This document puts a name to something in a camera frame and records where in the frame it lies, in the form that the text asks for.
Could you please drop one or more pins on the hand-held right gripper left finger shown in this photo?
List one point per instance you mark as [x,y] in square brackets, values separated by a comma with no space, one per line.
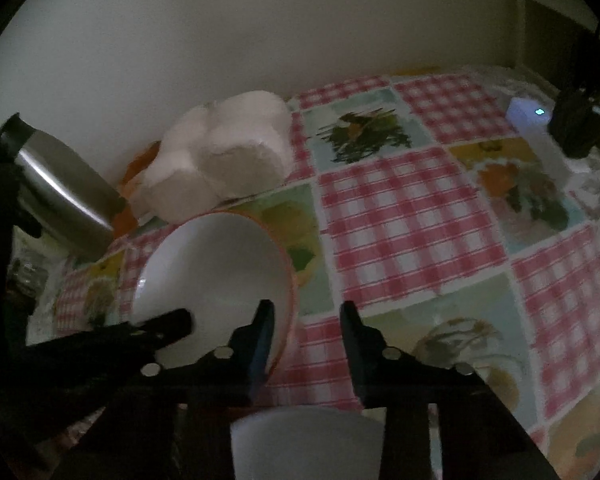
[260,350]

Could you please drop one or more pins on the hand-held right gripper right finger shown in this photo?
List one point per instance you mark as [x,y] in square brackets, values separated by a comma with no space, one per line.
[356,350]

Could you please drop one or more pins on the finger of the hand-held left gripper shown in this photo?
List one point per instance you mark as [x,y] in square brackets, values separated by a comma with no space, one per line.
[165,327]

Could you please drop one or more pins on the red rimmed floral bowl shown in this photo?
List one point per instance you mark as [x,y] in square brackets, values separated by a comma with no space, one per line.
[215,270]

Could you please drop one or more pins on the large plain white bowl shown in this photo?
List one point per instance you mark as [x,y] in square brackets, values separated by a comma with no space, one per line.
[305,445]

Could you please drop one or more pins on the checked picture tablecloth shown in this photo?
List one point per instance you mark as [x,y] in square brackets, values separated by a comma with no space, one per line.
[405,220]

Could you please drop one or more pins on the stainless steel thermos jug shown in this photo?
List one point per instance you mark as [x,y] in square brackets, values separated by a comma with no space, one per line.
[70,190]

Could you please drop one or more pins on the orange snack packet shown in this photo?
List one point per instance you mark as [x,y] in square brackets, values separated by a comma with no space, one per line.
[142,160]

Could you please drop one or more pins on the pack of white paper rolls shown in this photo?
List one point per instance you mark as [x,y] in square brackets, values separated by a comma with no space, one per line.
[230,160]

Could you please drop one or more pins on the white power strip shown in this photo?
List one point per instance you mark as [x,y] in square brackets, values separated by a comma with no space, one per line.
[535,125]

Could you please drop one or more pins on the black charger plug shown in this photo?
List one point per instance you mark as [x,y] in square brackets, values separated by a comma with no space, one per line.
[577,120]

